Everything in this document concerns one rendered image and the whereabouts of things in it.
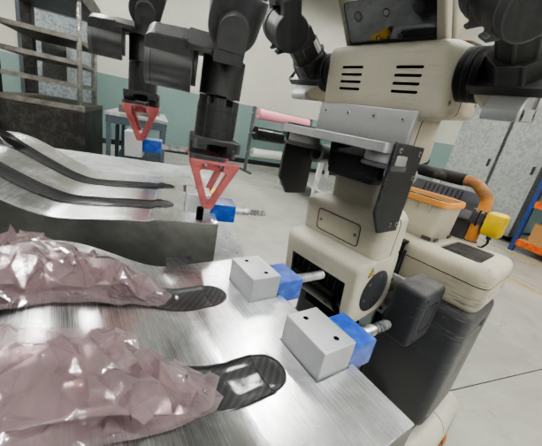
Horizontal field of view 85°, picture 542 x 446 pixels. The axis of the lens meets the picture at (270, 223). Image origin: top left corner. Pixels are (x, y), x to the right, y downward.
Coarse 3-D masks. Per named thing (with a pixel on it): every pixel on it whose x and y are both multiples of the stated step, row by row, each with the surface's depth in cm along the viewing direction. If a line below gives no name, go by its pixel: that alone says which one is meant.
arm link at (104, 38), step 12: (144, 0) 53; (144, 12) 53; (96, 24) 55; (108, 24) 55; (120, 24) 55; (132, 24) 57; (144, 24) 54; (96, 36) 55; (108, 36) 56; (120, 36) 57; (96, 48) 56; (108, 48) 57; (120, 48) 57
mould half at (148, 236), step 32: (0, 160) 39; (32, 160) 45; (64, 160) 52; (0, 192) 34; (96, 192) 46; (128, 192) 48; (160, 192) 50; (0, 224) 34; (32, 224) 35; (64, 224) 36; (96, 224) 37; (128, 224) 38; (160, 224) 39; (192, 224) 40; (128, 256) 39; (160, 256) 40; (192, 256) 42
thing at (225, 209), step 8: (192, 192) 44; (208, 192) 45; (192, 200) 43; (224, 200) 48; (232, 200) 49; (184, 208) 47; (192, 208) 44; (216, 208) 45; (224, 208) 45; (232, 208) 46; (240, 208) 48; (216, 216) 45; (224, 216) 46; (232, 216) 46
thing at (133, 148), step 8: (128, 128) 67; (128, 136) 64; (128, 144) 64; (136, 144) 65; (144, 144) 65; (152, 144) 66; (160, 144) 66; (128, 152) 65; (136, 152) 65; (152, 152) 66; (160, 152) 67
